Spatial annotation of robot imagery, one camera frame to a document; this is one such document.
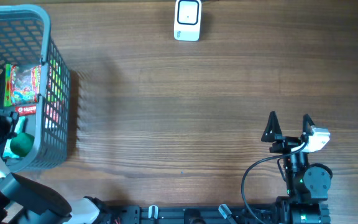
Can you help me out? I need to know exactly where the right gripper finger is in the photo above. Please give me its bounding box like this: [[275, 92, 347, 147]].
[[261, 111, 283, 142], [302, 114, 315, 136]]

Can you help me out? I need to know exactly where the teal tissue packet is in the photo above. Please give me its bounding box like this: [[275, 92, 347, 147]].
[[2, 116, 26, 159]]

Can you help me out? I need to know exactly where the green lid jar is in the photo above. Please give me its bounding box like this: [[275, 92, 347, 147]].
[[10, 133, 35, 157]]

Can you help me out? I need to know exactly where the red stick packet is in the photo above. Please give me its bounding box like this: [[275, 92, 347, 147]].
[[15, 105, 37, 116]]

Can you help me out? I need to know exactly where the Haribo gummy candy bag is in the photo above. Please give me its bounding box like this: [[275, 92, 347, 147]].
[[3, 64, 42, 107]]

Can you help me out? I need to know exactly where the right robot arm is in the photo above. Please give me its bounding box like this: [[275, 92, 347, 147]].
[[261, 111, 333, 223]]

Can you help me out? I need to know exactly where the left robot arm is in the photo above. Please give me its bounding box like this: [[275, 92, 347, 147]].
[[0, 110, 112, 223]]

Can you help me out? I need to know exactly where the white barcode scanner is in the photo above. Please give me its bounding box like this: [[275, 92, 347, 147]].
[[173, 0, 202, 42]]

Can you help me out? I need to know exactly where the grey plastic shopping basket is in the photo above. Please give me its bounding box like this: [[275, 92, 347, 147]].
[[0, 4, 71, 172]]

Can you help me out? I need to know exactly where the right black cable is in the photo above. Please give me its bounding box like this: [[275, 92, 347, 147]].
[[241, 140, 309, 224]]

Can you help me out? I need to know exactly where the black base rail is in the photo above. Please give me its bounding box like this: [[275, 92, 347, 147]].
[[104, 203, 331, 224]]

